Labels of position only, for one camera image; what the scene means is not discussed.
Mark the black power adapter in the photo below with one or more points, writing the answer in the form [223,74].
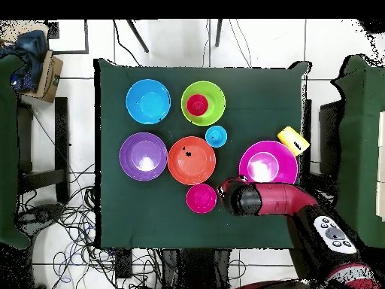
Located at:
[124,265]

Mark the dark green table cloth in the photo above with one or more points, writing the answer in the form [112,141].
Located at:
[180,225]

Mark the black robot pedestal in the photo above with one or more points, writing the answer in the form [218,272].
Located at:
[195,271]

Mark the large magenta bowl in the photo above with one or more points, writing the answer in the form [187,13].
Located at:
[282,153]

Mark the green bowl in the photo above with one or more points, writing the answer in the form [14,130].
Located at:
[216,105]

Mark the orange bowl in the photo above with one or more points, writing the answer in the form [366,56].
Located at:
[191,165]

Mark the blue cup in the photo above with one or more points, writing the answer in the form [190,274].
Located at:
[216,136]

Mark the black framed board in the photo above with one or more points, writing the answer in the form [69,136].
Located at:
[86,36]

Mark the black stool frame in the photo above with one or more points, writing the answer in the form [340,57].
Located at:
[61,135]
[329,135]

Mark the green cloth side table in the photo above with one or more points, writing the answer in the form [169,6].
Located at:
[7,150]
[361,135]

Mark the black chair base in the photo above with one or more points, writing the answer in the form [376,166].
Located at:
[42,213]

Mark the black tripod leg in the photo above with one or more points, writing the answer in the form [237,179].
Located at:
[138,36]
[218,33]

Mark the small pink bowl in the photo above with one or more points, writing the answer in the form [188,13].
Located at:
[201,198]

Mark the yellow cup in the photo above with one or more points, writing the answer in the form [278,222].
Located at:
[290,137]

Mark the blue bowl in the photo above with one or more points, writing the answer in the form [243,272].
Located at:
[148,101]

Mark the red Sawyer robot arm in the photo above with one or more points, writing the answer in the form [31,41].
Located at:
[276,198]

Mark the blue fabric bag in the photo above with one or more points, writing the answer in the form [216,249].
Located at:
[31,57]

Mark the cardboard box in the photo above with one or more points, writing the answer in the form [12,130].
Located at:
[51,78]

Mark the purple bowl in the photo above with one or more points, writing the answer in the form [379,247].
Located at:
[143,156]

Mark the red cup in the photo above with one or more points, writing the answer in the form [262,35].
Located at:
[197,104]

